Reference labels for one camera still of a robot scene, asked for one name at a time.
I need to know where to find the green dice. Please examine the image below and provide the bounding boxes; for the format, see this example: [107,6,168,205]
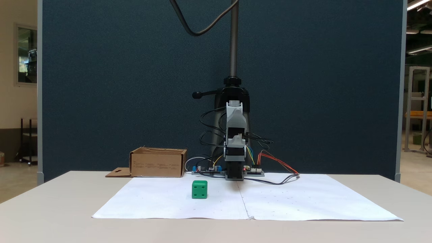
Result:
[192,180,208,199]

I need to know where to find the grey-mounted circuit board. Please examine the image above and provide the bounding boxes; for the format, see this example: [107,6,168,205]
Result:
[243,165,265,177]

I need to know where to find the blue circuit board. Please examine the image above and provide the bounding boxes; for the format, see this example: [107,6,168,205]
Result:
[192,165,224,175]

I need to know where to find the brown cardboard box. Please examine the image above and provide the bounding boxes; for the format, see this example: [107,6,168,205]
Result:
[105,146,187,178]

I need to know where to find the white paper sheet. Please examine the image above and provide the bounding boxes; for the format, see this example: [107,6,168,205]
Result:
[92,176,250,220]
[238,173,404,222]

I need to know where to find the dark blue partition panel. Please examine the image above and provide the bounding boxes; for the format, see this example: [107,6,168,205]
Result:
[37,0,407,185]

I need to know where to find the orange table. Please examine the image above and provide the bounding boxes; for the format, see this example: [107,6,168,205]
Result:
[405,111,432,119]

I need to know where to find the black shelf rack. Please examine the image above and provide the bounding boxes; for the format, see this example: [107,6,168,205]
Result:
[19,117,38,166]

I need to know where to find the ceiling light strip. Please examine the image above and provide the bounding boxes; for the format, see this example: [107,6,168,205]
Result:
[407,0,432,11]

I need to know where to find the yellow blue green wire bundle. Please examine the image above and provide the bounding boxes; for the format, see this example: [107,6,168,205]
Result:
[246,145,256,166]

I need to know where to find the black servo wire loop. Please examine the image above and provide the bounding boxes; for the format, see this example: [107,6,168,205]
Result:
[199,130,226,160]
[199,107,227,135]
[246,132,274,150]

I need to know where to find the black and orange servo cable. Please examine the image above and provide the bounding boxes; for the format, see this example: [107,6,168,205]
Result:
[244,151,300,185]

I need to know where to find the white cable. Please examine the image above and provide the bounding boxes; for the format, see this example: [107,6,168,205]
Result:
[185,156,204,173]

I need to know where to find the black camera stand with pole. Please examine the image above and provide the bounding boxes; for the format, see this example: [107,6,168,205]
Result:
[192,0,252,159]

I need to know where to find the thick black hanging cable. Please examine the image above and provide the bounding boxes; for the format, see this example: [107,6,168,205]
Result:
[169,0,239,37]

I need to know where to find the aluminium frame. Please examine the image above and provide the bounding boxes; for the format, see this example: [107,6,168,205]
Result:
[404,66,431,153]

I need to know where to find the wall window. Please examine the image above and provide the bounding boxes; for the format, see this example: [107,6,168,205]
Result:
[14,23,38,87]

